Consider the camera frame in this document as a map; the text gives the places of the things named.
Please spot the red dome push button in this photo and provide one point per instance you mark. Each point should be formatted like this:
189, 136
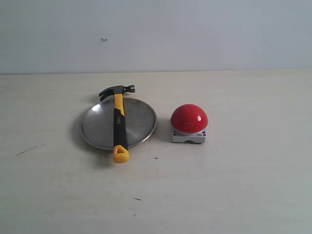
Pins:
189, 122

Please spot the yellow black claw hammer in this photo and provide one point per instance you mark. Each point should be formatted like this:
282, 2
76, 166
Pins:
120, 149

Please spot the round steel plate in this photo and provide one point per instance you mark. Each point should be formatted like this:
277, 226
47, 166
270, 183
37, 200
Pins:
96, 125

